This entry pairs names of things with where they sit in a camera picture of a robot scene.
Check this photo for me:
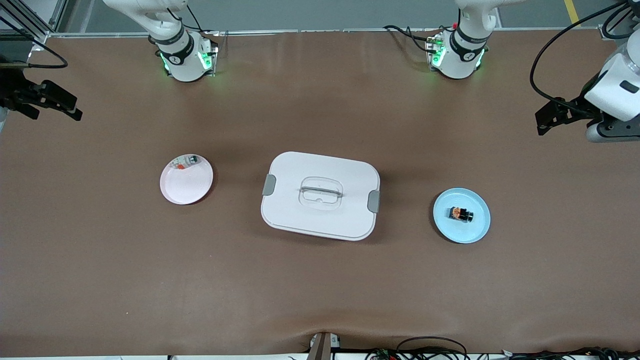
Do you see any orange and black switch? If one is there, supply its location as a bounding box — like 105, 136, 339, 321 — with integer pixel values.
448, 205, 475, 224

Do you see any white lidded storage box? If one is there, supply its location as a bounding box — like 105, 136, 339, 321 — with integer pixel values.
260, 151, 381, 242

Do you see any pink round plate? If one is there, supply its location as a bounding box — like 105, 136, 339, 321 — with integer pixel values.
159, 153, 214, 206

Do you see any light blue round plate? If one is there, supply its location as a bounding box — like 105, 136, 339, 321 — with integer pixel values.
432, 187, 492, 245

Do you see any brown table mat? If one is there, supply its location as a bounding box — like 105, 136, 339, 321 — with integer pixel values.
0, 30, 640, 358

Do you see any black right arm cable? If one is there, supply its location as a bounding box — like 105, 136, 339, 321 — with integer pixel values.
0, 15, 69, 70

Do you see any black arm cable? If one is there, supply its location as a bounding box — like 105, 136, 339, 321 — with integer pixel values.
529, 0, 640, 109
0, 15, 69, 70

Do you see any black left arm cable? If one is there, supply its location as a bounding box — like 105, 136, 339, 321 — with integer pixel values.
529, 0, 640, 109

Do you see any aluminium frame profile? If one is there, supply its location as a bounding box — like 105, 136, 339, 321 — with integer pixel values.
0, 0, 69, 46
597, 0, 640, 40

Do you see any black right base cable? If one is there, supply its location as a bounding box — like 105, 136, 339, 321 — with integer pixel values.
167, 4, 211, 36

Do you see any black base cable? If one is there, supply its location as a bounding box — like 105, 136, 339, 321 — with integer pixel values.
383, 24, 437, 54
167, 4, 211, 36

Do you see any black left base cable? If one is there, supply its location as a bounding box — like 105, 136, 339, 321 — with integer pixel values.
383, 24, 437, 54

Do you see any black looped cable bundle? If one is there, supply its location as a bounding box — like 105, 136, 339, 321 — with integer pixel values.
365, 335, 471, 360

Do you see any silver table edge rail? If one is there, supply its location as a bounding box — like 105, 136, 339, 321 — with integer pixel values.
47, 28, 603, 39

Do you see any brown metal camera bracket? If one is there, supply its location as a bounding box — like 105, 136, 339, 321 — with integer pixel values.
306, 332, 342, 360

